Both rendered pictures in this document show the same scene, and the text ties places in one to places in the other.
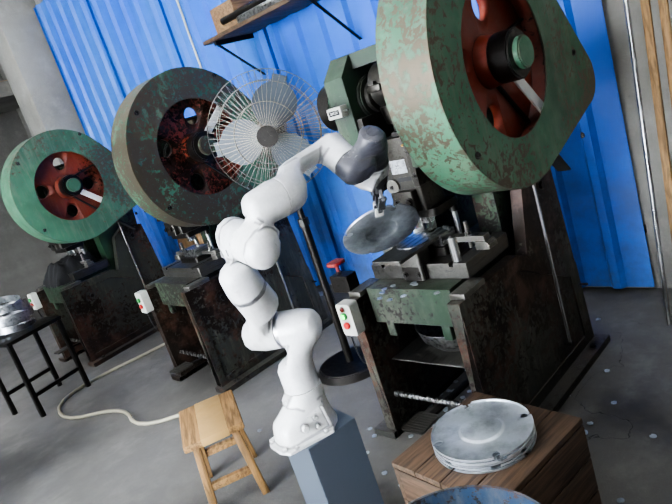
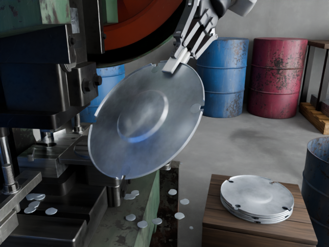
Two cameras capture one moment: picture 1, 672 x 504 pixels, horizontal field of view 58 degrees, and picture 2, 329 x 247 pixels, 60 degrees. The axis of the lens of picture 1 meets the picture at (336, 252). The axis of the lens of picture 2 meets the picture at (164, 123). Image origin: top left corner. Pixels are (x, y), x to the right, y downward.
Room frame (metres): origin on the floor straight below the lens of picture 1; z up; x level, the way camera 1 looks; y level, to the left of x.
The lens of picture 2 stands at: (2.46, 0.29, 1.06)
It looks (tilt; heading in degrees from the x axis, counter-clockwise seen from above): 20 degrees down; 229
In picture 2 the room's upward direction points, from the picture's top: straight up
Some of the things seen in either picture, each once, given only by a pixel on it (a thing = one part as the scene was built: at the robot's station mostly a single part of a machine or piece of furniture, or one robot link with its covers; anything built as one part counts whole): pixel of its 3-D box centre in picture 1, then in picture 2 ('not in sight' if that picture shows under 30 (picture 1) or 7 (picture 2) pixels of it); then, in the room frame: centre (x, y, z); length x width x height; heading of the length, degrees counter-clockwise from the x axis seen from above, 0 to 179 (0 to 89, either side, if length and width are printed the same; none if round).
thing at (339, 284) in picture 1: (348, 293); not in sight; (2.33, 0.00, 0.62); 0.10 x 0.06 x 0.20; 42
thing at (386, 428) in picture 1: (419, 291); not in sight; (2.55, -0.30, 0.45); 0.92 x 0.12 x 0.90; 132
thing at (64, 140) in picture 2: (432, 236); (54, 153); (2.25, -0.37, 0.76); 0.15 x 0.09 x 0.05; 42
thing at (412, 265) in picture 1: (409, 263); (121, 171); (2.14, -0.25, 0.72); 0.25 x 0.14 x 0.14; 132
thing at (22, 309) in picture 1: (26, 349); not in sight; (3.99, 2.21, 0.40); 0.45 x 0.40 x 0.79; 54
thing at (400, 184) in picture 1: (407, 170); (53, 34); (2.23, -0.35, 1.04); 0.17 x 0.15 x 0.30; 132
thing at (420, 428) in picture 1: (454, 393); not in sight; (2.17, -0.28, 0.14); 0.59 x 0.10 x 0.05; 132
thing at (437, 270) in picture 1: (438, 255); (56, 182); (2.26, -0.38, 0.68); 0.45 x 0.30 x 0.06; 42
